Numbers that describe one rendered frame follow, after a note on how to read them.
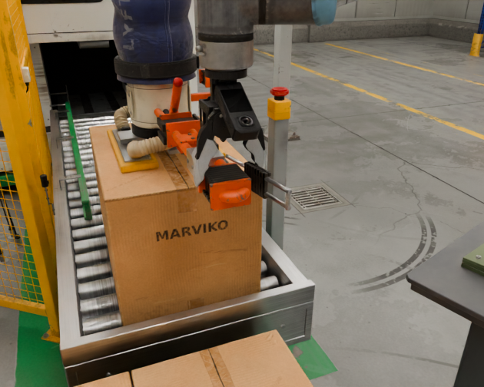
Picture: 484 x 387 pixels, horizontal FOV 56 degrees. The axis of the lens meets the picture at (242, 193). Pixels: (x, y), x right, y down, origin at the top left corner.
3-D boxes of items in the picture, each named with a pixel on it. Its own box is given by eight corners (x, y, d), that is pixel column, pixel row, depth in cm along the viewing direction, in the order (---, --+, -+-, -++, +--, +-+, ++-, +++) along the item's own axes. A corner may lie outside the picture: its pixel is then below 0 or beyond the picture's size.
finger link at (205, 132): (209, 162, 82) (231, 119, 80) (212, 166, 80) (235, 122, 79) (187, 153, 80) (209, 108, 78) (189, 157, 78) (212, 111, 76)
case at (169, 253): (104, 227, 174) (88, 126, 156) (205, 210, 186) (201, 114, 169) (123, 332, 123) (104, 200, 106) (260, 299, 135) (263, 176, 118)
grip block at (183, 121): (157, 137, 115) (155, 114, 112) (195, 133, 118) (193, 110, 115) (164, 148, 108) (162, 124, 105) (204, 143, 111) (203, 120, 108)
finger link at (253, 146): (263, 158, 91) (242, 122, 86) (276, 169, 86) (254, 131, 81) (251, 167, 90) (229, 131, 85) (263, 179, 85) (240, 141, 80)
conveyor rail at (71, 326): (54, 137, 314) (49, 110, 306) (61, 136, 316) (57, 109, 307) (72, 400, 121) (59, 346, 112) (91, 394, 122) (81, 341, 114)
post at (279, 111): (262, 308, 215) (266, 97, 171) (275, 305, 217) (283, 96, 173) (267, 317, 209) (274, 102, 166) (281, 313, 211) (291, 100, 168)
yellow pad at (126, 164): (107, 134, 148) (105, 120, 146) (138, 131, 151) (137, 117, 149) (121, 173, 119) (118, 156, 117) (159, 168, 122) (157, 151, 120)
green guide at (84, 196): (54, 115, 309) (52, 102, 305) (71, 114, 312) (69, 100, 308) (64, 224, 175) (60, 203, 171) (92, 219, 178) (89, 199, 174)
